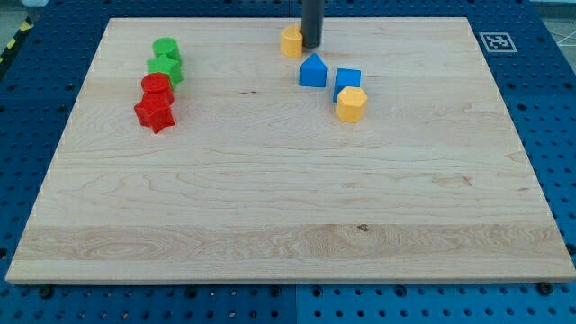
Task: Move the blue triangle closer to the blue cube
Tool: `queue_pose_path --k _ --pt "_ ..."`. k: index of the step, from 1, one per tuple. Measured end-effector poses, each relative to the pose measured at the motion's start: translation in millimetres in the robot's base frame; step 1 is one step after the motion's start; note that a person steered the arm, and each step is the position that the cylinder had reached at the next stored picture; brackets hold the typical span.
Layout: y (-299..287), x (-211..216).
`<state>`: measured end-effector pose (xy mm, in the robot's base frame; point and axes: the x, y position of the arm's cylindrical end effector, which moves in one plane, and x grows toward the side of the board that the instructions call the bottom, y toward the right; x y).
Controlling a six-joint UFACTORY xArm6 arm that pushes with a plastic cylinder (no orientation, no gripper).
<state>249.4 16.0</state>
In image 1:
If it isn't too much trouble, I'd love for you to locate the yellow hexagon block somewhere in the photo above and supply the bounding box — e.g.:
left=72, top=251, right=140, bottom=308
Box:
left=336, top=86, right=368, bottom=123

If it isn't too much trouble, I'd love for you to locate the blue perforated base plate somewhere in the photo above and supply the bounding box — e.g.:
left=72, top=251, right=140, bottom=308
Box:
left=1, top=1, right=575, bottom=323

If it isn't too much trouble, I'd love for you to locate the red cylinder block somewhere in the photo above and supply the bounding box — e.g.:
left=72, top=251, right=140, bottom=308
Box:
left=140, top=72, right=175, bottom=104

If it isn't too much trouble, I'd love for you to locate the blue triangle block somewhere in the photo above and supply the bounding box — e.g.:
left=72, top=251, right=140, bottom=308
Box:
left=298, top=53, right=328, bottom=87

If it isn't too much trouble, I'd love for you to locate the red star block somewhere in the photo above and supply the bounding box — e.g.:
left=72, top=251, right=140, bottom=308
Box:
left=134, top=96, right=176, bottom=133

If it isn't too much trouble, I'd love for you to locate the green star block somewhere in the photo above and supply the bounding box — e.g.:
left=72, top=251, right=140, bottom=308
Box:
left=147, top=55, right=184, bottom=89

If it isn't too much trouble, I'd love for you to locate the blue cube block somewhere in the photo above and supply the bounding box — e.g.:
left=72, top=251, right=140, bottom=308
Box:
left=333, top=67, right=362, bottom=103

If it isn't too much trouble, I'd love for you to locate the white fiducial marker tag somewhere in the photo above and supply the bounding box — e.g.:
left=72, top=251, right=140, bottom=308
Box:
left=479, top=31, right=518, bottom=53

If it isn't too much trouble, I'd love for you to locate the green cylinder block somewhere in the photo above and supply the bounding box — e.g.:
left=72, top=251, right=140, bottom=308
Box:
left=152, top=37, right=182, bottom=62

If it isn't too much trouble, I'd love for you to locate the light wooden board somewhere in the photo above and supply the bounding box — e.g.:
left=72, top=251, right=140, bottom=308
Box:
left=6, top=17, right=575, bottom=284

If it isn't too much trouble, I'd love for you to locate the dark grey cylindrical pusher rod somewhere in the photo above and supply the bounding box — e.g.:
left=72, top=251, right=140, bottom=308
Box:
left=301, top=0, right=325, bottom=49

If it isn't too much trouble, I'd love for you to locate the yellow half-round block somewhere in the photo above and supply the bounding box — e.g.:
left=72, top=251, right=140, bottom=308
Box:
left=280, top=24, right=303, bottom=59

